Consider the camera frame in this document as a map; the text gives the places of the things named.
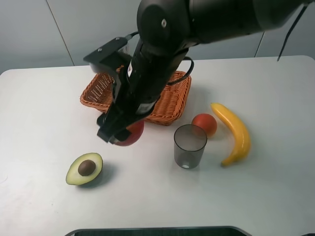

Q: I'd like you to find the brown wicker basket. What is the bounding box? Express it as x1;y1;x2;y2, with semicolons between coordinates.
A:
80;73;191;126

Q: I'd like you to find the orange tomato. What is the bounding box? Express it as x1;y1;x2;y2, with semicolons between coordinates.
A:
191;113;218;138

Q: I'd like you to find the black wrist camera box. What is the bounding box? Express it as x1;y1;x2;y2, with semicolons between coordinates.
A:
83;36;132;84

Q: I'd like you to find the halved avocado with pit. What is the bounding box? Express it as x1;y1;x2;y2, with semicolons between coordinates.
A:
65;152;103;185

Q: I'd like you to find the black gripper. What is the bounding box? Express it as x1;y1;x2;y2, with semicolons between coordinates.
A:
96;41;189;144

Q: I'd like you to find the black cable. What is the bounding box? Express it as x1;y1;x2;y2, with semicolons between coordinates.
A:
166;56;195;87

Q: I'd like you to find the grey transparent plastic cup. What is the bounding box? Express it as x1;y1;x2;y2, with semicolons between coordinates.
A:
173;124;208;169

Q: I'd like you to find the yellow banana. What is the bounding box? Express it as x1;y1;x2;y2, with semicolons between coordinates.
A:
210;103;252;167

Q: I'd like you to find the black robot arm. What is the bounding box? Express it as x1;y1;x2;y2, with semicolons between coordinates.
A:
85;0;309;144

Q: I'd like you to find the red apple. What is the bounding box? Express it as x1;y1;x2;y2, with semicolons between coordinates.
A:
115;120;145;147

